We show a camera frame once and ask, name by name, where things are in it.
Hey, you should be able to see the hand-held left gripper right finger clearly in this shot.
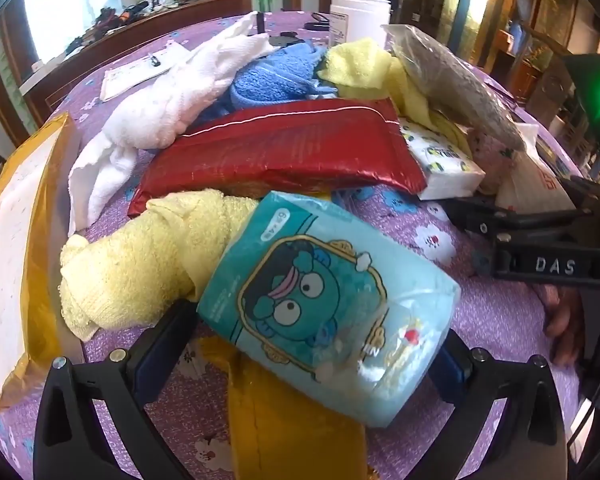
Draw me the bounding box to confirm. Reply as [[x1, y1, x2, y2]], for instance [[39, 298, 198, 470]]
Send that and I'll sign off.
[[405, 330, 570, 480]]

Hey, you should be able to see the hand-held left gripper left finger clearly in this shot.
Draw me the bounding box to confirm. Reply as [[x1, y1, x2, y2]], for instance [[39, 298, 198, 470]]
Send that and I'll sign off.
[[32, 299, 201, 480]]

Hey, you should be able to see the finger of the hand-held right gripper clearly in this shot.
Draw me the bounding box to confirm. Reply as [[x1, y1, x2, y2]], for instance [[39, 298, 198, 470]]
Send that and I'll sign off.
[[471, 244, 500, 279], [440, 194, 526, 238]]

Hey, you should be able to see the white printed tissue pack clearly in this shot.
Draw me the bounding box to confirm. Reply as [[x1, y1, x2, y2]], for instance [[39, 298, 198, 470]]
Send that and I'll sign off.
[[397, 117, 486, 201]]

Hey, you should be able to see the pink plush toy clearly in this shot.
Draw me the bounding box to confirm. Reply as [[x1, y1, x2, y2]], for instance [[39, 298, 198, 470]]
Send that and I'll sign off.
[[467, 127, 521, 196]]

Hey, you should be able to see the knotted pale yellow towel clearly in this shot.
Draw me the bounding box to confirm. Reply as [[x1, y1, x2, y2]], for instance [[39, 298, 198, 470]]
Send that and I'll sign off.
[[59, 187, 261, 341]]

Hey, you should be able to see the blue cartoon tissue pack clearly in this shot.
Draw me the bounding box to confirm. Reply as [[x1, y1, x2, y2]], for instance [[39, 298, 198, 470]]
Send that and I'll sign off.
[[196, 191, 462, 428]]

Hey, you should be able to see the golden cardboard box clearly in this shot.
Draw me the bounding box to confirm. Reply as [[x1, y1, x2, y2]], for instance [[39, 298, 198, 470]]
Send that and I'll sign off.
[[0, 112, 86, 413]]

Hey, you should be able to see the pale yellow washcloth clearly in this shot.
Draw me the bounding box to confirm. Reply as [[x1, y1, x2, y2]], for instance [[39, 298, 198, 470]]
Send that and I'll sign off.
[[316, 37, 473, 156]]

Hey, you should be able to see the red foil package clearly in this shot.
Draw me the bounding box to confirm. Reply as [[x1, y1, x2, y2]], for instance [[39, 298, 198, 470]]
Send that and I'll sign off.
[[128, 99, 427, 218]]

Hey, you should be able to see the blue towel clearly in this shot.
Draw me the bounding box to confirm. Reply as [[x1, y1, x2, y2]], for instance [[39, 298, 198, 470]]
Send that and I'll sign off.
[[215, 42, 338, 113]]

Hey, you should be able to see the white towel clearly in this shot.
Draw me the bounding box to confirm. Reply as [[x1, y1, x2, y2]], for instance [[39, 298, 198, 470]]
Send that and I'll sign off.
[[69, 10, 276, 236]]

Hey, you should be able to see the person's right hand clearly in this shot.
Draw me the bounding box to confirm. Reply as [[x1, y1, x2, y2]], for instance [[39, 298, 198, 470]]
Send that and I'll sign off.
[[540, 285, 588, 366]]

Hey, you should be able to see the purple floral tablecloth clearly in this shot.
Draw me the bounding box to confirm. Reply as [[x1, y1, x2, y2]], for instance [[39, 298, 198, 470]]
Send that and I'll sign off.
[[0, 7, 600, 480]]

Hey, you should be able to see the white bag with red print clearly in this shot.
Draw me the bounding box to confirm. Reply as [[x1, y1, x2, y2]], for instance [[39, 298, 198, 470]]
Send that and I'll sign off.
[[495, 125, 578, 211]]

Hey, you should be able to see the grey packet in clear plastic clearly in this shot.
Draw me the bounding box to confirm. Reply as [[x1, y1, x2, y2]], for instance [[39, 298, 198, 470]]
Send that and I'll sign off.
[[382, 23, 526, 153]]

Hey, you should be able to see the golden box lid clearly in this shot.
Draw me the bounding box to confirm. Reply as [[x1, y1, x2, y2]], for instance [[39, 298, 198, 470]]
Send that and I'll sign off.
[[195, 335, 371, 480]]

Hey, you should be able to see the white plastic jar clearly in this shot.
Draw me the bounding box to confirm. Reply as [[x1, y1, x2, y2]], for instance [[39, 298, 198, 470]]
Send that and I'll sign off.
[[328, 0, 392, 47]]

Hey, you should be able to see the small black device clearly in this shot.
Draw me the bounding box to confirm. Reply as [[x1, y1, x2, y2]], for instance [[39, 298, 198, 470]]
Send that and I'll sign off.
[[267, 30, 301, 48]]

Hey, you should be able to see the white notepad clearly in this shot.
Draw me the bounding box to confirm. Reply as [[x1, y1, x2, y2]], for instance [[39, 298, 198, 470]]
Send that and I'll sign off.
[[100, 42, 193, 102]]

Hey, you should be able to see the pile of assorted tools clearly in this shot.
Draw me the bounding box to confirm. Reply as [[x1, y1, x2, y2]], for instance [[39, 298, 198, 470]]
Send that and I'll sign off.
[[65, 0, 241, 56]]

